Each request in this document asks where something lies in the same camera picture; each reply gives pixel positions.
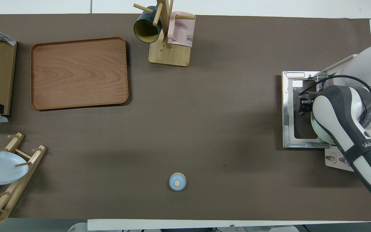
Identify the wooden mug tree stand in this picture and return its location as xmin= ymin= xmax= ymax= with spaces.
xmin=133 ymin=0 xmax=195 ymax=67

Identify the brown table mat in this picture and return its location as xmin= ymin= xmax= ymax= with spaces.
xmin=0 ymin=14 xmax=371 ymax=223

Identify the pale green plate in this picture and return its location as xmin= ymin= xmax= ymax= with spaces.
xmin=310 ymin=112 xmax=336 ymax=145

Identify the dark teal mug yellow inside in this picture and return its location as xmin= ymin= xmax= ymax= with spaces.
xmin=133 ymin=6 xmax=162 ymax=44

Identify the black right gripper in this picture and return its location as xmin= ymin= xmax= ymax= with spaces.
xmin=298 ymin=98 xmax=315 ymax=117

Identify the white toaster oven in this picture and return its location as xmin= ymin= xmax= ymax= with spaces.
xmin=320 ymin=54 xmax=358 ymax=172

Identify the pink mug with lettering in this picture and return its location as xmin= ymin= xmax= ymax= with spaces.
xmin=167 ymin=11 xmax=196 ymax=48

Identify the wooden dish rack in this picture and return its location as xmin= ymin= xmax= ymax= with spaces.
xmin=0 ymin=132 xmax=47 ymax=230

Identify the blue jar with wooden knob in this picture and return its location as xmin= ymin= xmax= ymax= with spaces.
xmin=168 ymin=172 xmax=187 ymax=191

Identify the brown wooden serving tray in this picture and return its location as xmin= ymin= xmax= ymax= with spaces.
xmin=30 ymin=37 xmax=129 ymax=111

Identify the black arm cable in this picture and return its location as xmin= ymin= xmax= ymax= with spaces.
xmin=298 ymin=74 xmax=371 ymax=97

